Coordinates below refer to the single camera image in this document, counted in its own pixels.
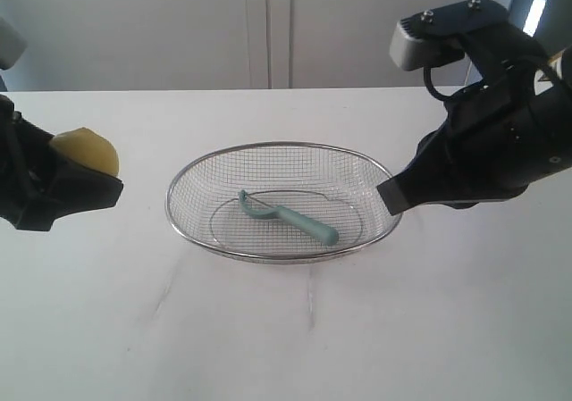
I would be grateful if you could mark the teal handled peeler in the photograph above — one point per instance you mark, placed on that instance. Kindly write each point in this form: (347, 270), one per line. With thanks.
(317, 230)

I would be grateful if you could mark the yellow lemon with sticker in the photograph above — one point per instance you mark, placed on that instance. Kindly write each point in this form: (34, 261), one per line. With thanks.
(87, 148)

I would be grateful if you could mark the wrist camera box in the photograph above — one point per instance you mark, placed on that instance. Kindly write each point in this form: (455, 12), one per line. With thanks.
(12, 45)
(431, 38)

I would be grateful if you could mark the metal wire mesh basket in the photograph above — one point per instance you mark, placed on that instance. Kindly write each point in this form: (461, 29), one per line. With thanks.
(330, 184)

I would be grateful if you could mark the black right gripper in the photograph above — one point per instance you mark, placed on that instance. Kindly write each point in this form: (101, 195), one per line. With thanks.
(501, 134)

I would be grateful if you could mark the white cabinet doors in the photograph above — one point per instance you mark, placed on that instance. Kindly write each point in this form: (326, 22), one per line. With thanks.
(208, 44)

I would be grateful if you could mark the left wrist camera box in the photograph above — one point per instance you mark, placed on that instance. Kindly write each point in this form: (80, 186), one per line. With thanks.
(12, 45)

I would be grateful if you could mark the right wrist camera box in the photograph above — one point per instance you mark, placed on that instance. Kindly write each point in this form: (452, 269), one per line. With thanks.
(431, 38)

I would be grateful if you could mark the dark window frame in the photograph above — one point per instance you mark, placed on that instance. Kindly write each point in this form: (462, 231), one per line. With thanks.
(547, 21)

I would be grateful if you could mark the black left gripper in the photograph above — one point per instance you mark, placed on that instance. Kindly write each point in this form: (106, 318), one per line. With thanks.
(36, 187)

